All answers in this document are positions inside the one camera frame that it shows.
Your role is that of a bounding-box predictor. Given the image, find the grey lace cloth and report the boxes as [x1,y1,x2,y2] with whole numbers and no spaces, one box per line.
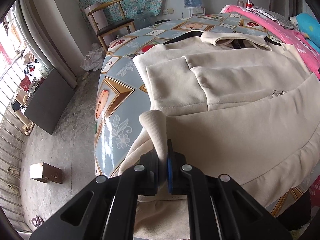
[251,7,298,30]

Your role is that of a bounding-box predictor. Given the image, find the white plastic bag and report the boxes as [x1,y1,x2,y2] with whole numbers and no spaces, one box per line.
[80,43,106,72]

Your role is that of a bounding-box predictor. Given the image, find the wooden chair with black seat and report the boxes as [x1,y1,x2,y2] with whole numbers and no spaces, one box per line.
[83,0,137,53]

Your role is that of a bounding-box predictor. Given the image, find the pink floral blanket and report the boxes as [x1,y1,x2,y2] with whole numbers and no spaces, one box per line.
[220,4,320,79]

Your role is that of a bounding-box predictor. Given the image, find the blue pillow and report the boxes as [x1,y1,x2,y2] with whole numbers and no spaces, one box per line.
[296,13,320,47]

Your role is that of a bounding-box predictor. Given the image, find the fruit pattern table cloth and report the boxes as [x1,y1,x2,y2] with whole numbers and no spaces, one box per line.
[93,12,311,218]

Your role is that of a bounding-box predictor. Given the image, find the white water dispenser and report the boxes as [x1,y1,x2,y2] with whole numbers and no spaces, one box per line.
[182,7,206,18]

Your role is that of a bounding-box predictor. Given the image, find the cream jacket with black trim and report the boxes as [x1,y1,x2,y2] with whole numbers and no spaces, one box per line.
[119,32,319,239]

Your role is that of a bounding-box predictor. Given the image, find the brown cardboard box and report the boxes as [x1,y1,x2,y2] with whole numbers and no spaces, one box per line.
[29,163,63,184]

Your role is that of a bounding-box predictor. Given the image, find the empty clear water jug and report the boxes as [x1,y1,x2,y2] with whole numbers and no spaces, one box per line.
[134,10,152,30]

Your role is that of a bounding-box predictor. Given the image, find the dark grey cabinet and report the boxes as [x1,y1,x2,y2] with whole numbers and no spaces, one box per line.
[24,69,74,135]

